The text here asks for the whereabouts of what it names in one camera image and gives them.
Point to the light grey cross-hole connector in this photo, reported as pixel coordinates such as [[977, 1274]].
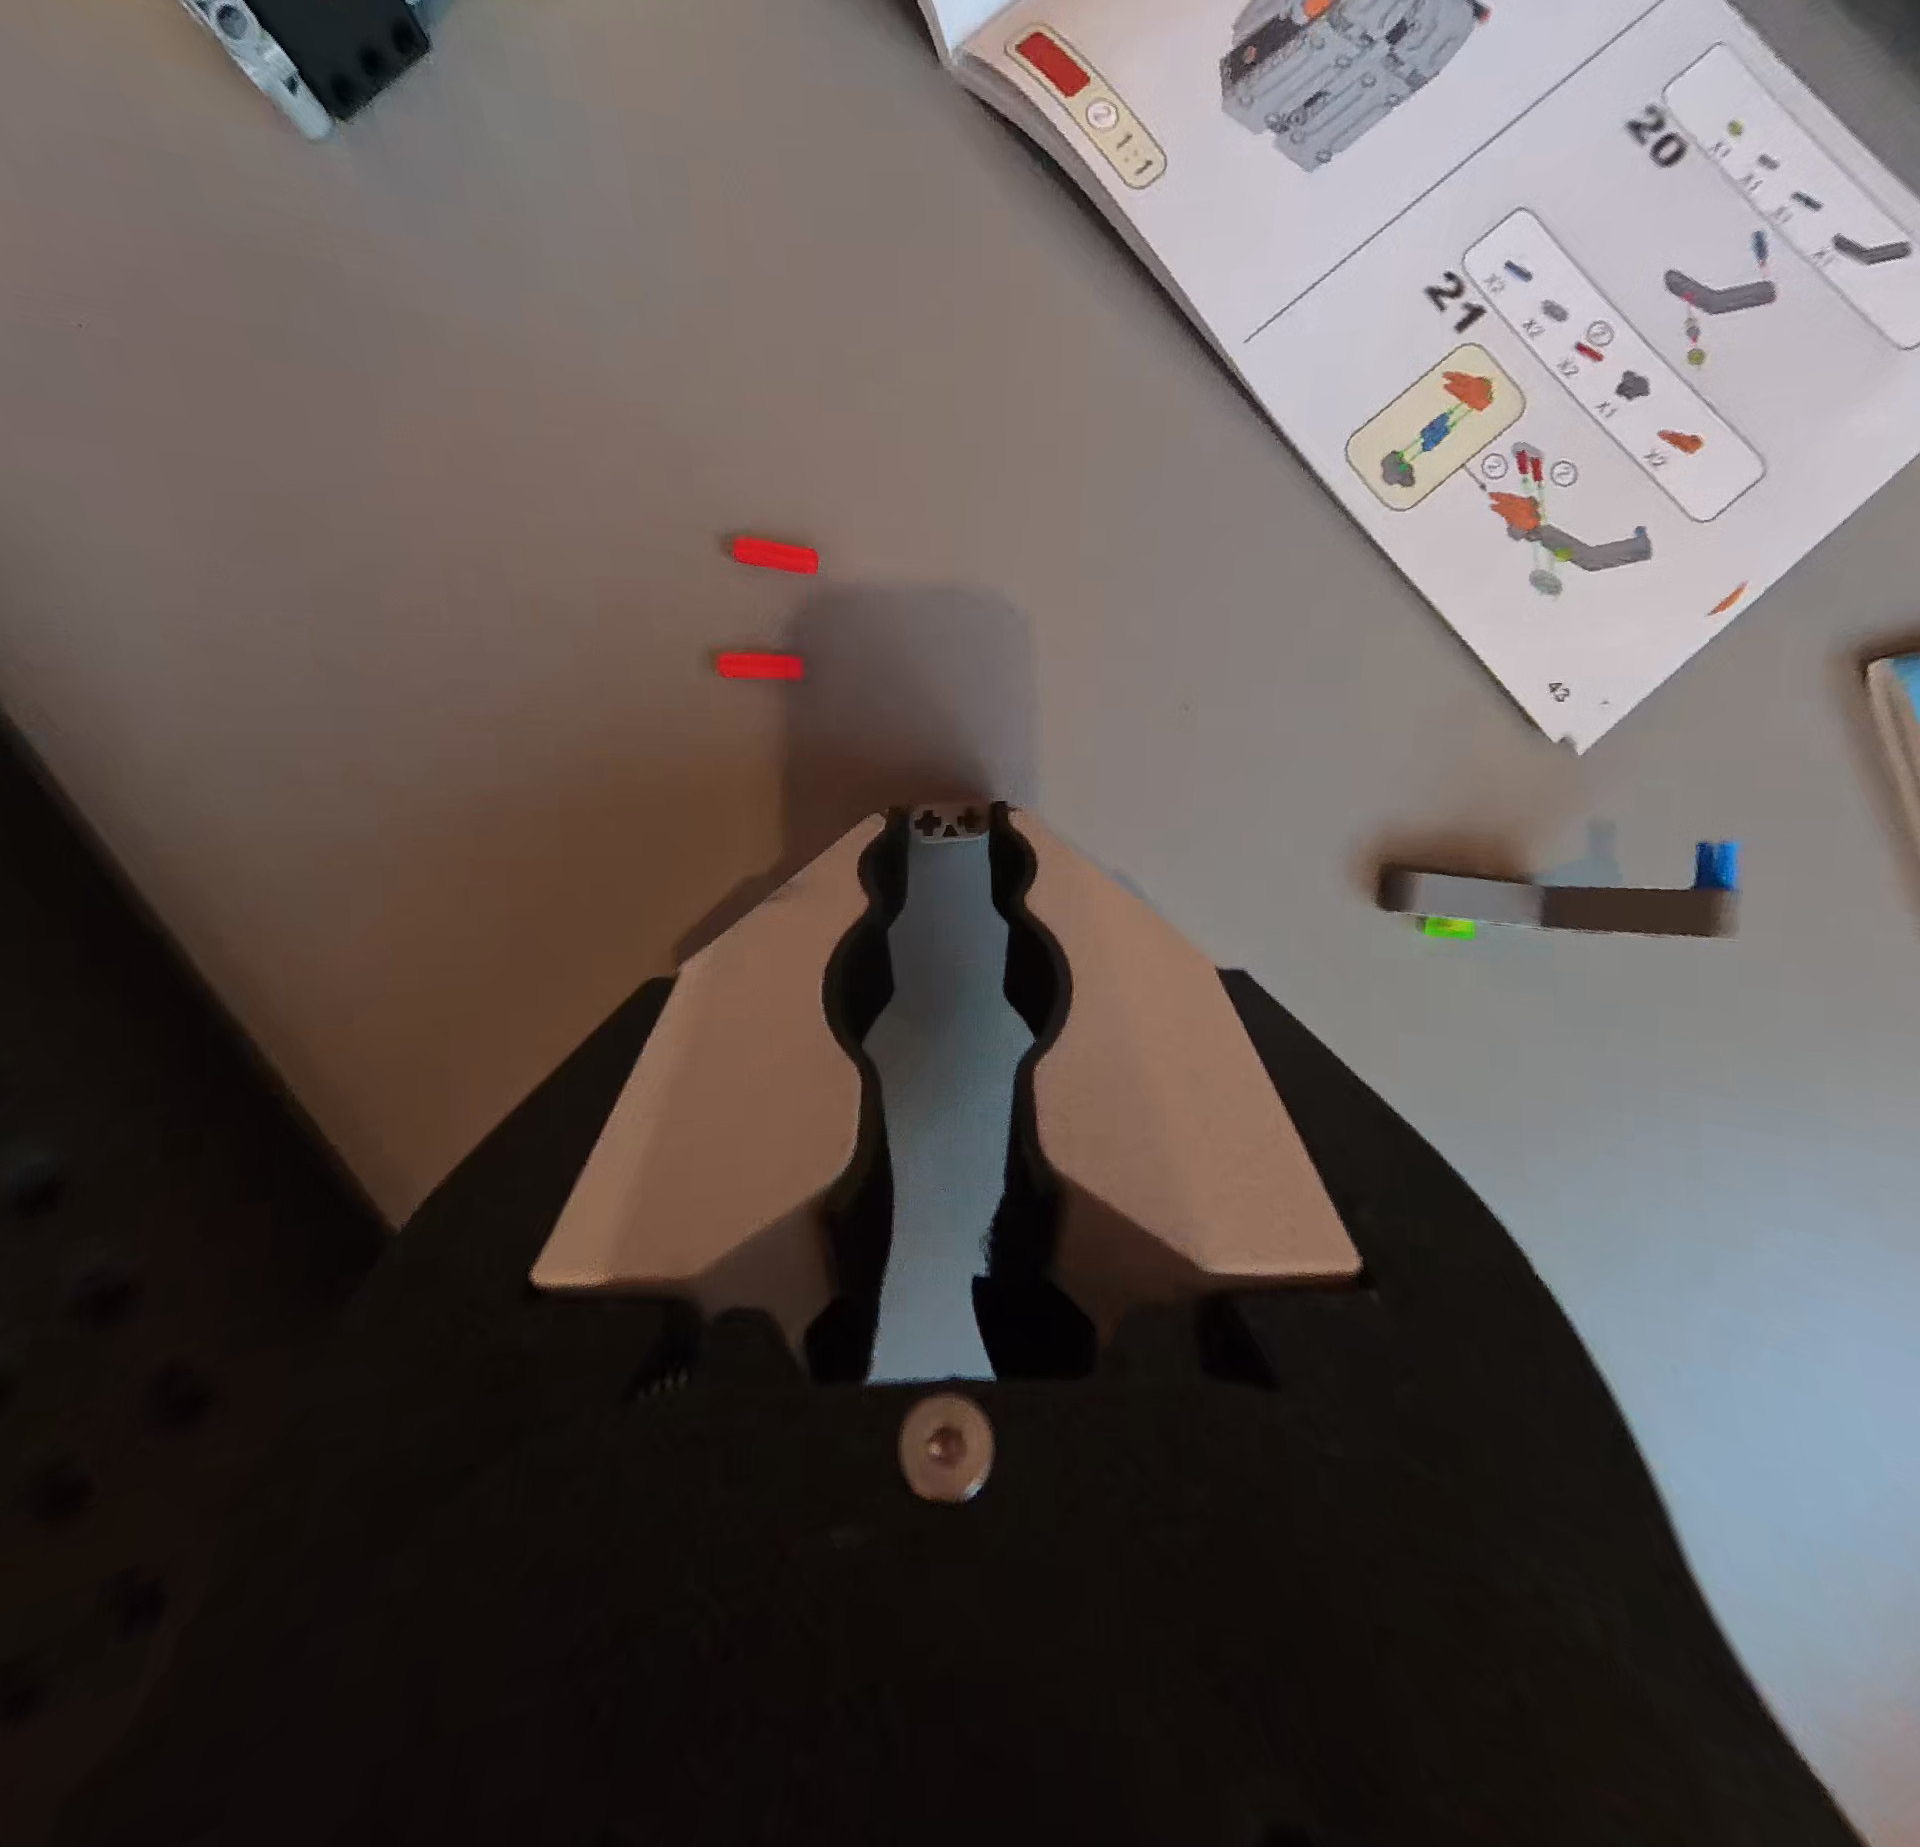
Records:
[[947, 824]]

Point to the black perforated pad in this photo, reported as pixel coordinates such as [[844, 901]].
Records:
[[118, 1278]]

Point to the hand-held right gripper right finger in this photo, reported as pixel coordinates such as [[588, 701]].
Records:
[[1199, 1127]]

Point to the grey desk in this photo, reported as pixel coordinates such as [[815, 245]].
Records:
[[450, 378]]

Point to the dark grey beam with pins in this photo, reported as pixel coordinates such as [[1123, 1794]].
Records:
[[1559, 907]]

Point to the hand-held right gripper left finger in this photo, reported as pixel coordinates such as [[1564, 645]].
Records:
[[704, 1127]]

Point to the blue manual booklet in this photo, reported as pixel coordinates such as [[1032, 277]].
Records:
[[1894, 738]]

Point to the partly built robot model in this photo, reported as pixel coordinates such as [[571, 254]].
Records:
[[300, 2]]

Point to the red axle pin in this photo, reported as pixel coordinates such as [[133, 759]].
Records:
[[759, 663], [775, 555]]

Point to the open instruction booklet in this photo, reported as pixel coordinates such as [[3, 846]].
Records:
[[1349, 153]]

